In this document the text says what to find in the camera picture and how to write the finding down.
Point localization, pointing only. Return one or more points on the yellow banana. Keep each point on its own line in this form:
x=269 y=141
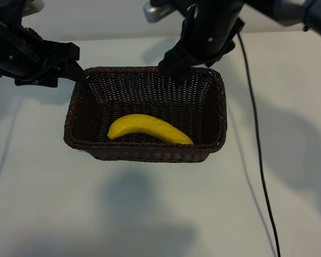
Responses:
x=149 y=125

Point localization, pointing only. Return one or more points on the dark brown wicker basket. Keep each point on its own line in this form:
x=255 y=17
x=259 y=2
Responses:
x=149 y=154

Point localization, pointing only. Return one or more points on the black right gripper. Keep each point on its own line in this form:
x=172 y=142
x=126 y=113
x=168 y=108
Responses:
x=211 y=32

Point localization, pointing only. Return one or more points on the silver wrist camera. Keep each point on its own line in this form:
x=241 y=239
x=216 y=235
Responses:
x=34 y=6
x=155 y=13

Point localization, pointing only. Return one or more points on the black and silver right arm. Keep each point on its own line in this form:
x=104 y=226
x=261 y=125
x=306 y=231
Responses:
x=291 y=10

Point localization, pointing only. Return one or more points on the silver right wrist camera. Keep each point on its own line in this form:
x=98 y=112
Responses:
x=155 y=13

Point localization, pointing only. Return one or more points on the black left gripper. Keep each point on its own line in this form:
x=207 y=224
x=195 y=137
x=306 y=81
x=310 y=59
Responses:
x=16 y=59

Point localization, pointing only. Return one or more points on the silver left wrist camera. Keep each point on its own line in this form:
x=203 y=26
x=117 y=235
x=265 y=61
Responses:
x=34 y=6

